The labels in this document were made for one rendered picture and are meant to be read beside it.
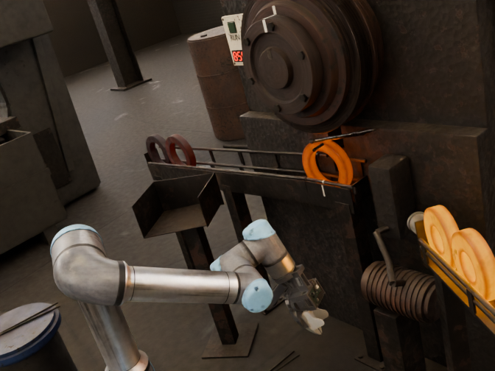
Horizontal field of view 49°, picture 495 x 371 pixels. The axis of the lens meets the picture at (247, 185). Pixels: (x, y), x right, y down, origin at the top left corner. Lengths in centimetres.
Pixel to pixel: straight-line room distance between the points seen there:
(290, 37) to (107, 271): 77
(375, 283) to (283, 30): 74
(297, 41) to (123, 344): 89
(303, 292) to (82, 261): 58
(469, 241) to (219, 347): 138
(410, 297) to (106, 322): 78
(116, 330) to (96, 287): 24
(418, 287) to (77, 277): 87
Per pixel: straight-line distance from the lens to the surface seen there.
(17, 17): 400
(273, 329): 236
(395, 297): 157
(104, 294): 118
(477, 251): 119
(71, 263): 120
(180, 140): 241
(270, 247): 141
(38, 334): 209
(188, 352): 240
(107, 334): 140
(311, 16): 152
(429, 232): 143
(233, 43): 205
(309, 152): 178
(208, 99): 468
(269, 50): 157
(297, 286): 147
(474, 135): 151
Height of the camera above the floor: 144
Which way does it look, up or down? 23 degrees down
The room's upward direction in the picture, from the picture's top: 16 degrees counter-clockwise
